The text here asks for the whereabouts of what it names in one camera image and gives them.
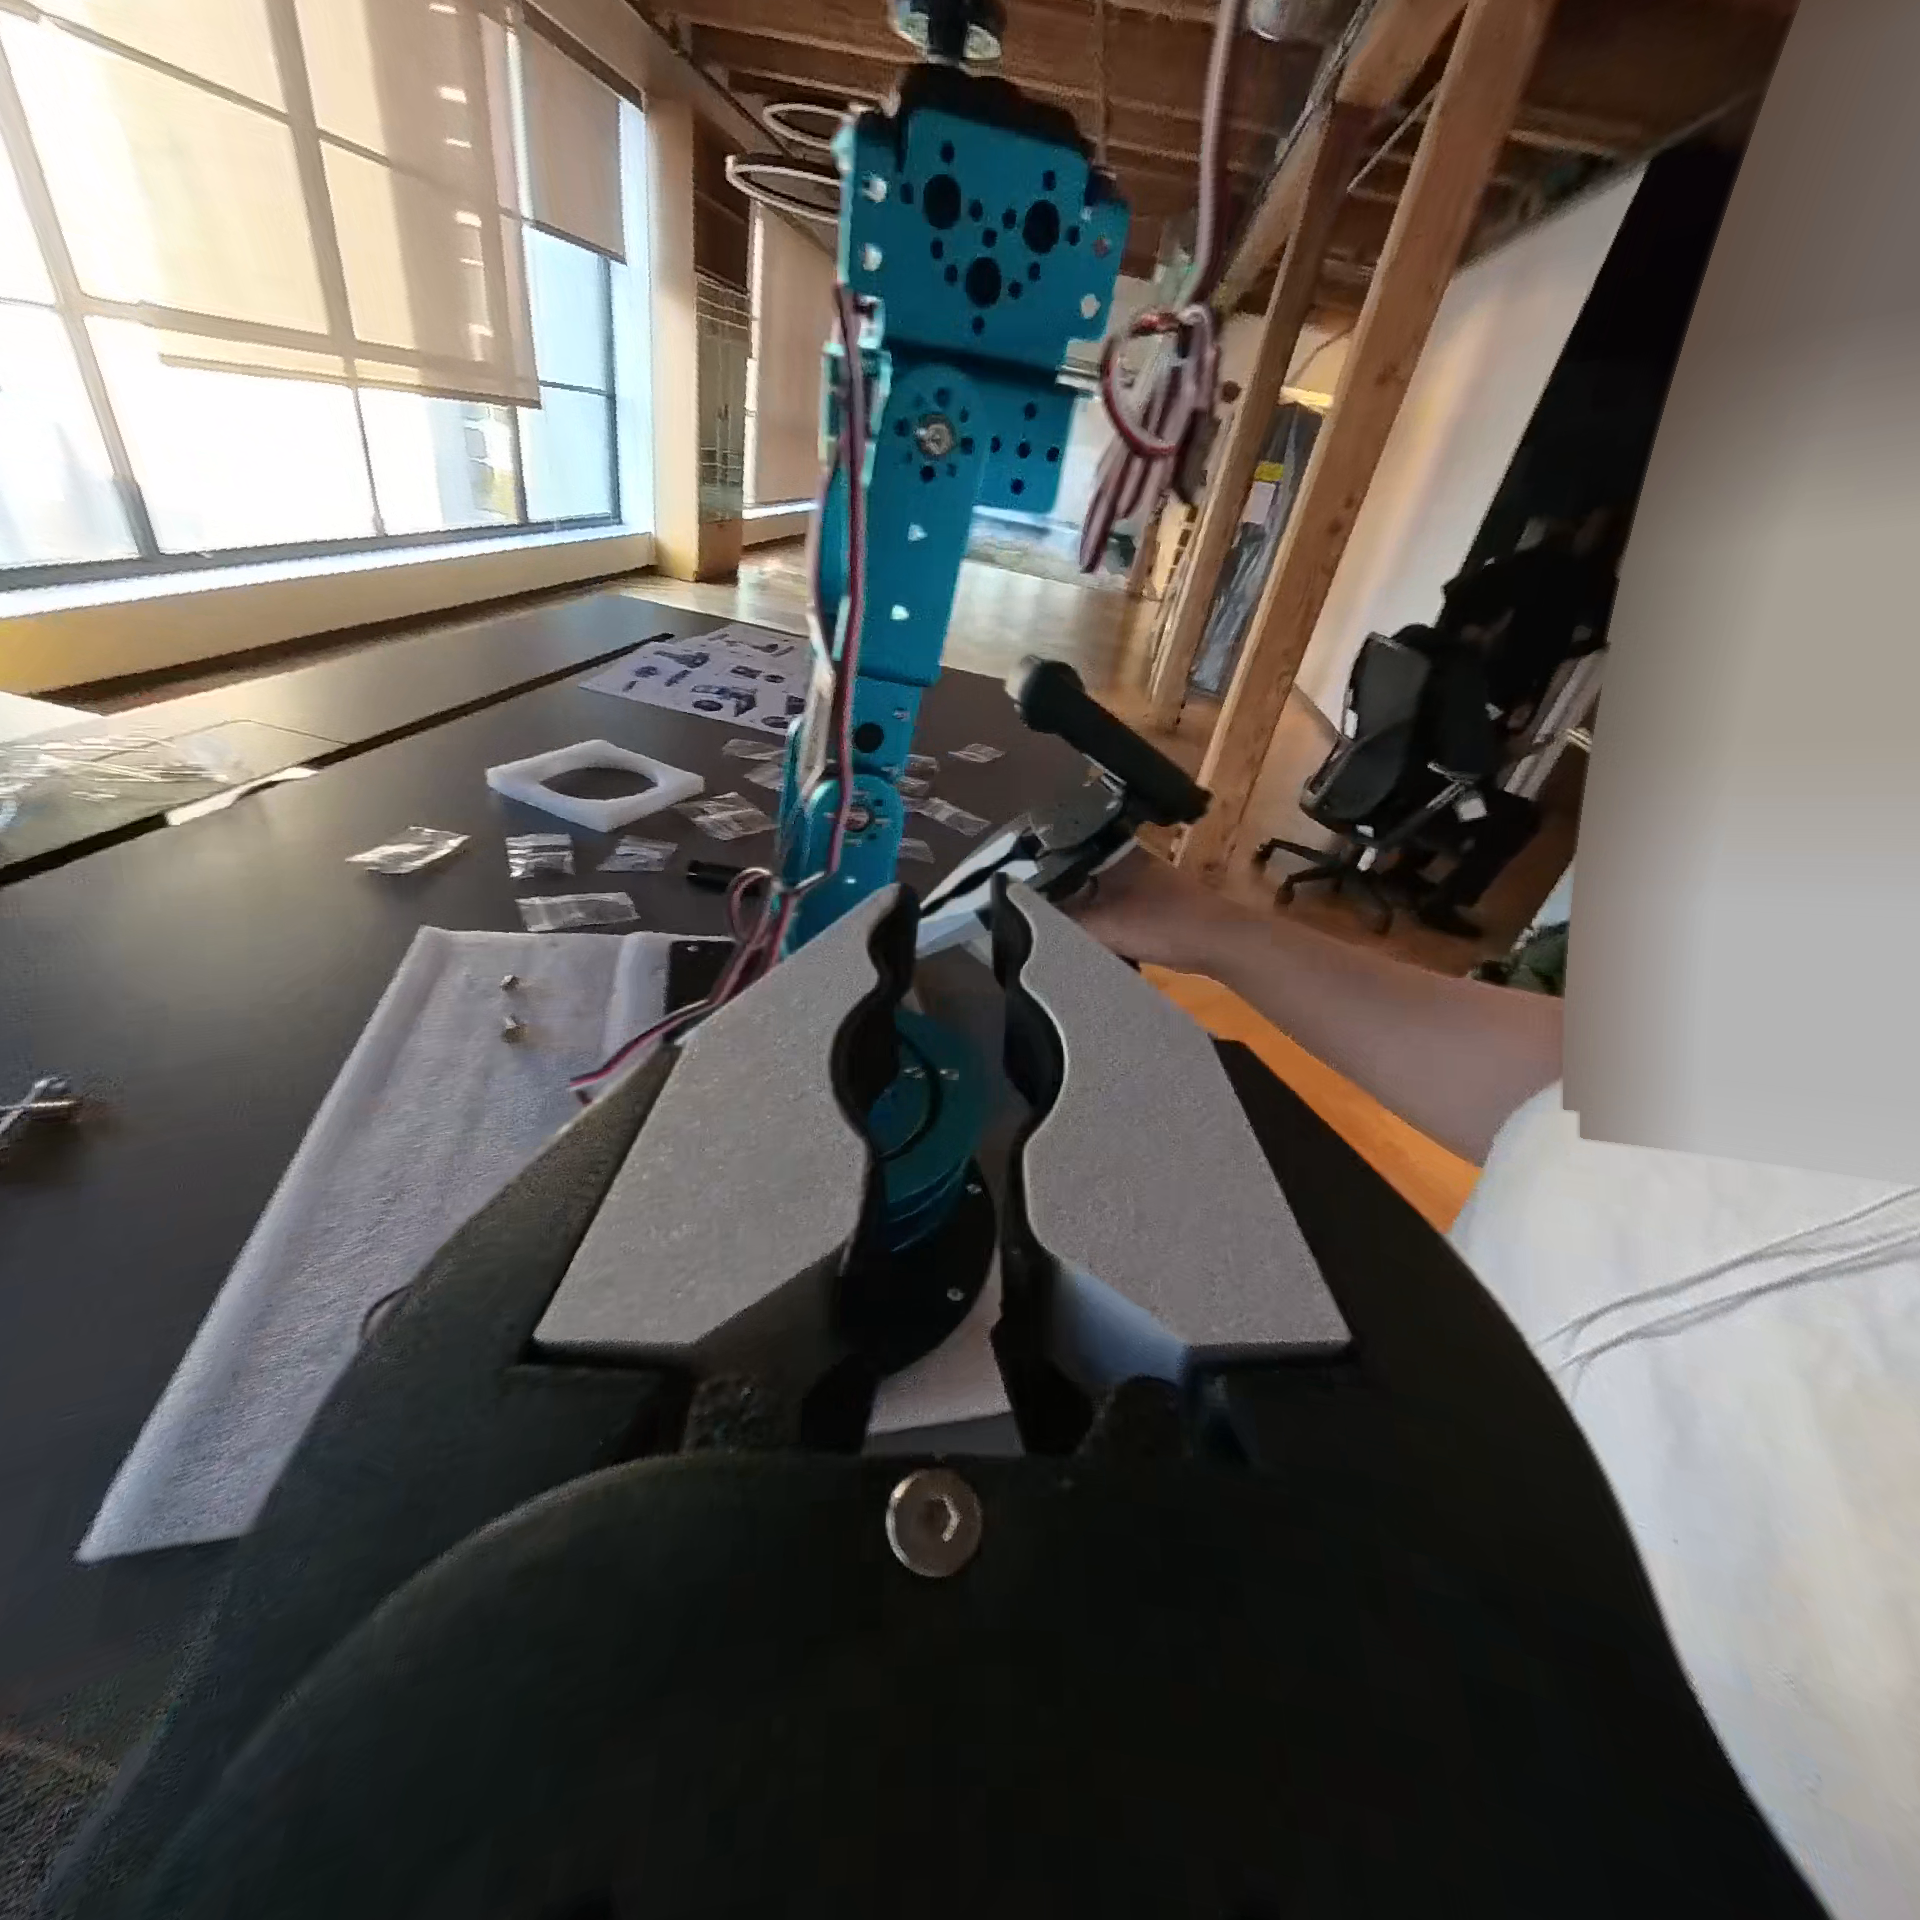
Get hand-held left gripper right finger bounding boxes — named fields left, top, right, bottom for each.
left=987, top=882, right=1355, bottom=1453

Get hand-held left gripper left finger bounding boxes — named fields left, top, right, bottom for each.
left=533, top=882, right=924, bottom=1453

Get robot arm instruction booklet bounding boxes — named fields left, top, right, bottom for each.
left=582, top=627, right=826, bottom=732

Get blue toy robot arm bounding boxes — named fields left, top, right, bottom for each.
left=569, top=0, right=1134, bottom=1383

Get person's right forearm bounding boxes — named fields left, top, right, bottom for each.
left=1078, top=861, right=1569, bottom=1164

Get black swivel office chair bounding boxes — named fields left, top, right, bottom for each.
left=1258, top=631, right=1539, bottom=939

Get white foam sheet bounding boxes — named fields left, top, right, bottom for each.
left=77, top=926, right=1022, bottom=1560

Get white foam square with hole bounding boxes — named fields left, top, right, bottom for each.
left=487, top=739, right=707, bottom=832

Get scattered small screw bags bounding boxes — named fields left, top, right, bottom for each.
left=348, top=735, right=1003, bottom=935

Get person's white clothing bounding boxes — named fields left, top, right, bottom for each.
left=1447, top=1079, right=1920, bottom=1920

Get crumpled clear plastic wrap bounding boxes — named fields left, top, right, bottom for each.
left=0, top=720, right=319, bottom=876

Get large glass window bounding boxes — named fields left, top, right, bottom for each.
left=0, top=0, right=663, bottom=572

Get wooden support post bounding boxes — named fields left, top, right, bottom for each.
left=1148, top=119, right=1374, bottom=728
left=1178, top=0, right=1554, bottom=880

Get red white servo cable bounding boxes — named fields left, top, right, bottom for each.
left=1076, top=0, right=1255, bottom=579

